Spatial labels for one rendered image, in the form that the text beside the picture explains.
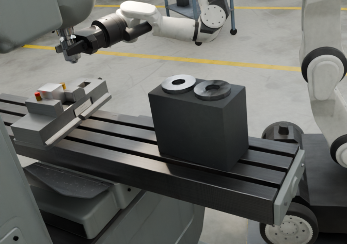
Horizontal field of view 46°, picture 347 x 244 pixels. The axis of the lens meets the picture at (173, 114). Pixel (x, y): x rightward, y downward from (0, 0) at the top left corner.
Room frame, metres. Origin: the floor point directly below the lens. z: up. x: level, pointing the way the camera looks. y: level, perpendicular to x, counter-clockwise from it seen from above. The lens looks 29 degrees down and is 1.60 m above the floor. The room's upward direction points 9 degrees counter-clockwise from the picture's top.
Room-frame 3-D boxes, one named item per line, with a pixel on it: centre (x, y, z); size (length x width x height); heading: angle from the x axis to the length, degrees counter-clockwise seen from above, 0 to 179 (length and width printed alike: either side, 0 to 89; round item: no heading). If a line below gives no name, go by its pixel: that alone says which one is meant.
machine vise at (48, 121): (1.22, 0.36, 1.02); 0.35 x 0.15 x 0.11; 149
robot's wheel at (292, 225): (1.02, -0.34, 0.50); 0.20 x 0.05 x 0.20; 74
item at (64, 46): (1.11, 0.26, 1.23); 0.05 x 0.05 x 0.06
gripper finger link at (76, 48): (1.09, 0.24, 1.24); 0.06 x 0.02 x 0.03; 133
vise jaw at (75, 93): (1.24, 0.35, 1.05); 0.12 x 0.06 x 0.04; 59
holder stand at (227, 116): (0.91, -0.06, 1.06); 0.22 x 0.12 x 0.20; 51
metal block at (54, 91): (1.19, 0.38, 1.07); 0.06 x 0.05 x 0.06; 59
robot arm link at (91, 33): (1.18, 0.19, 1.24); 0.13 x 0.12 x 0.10; 43
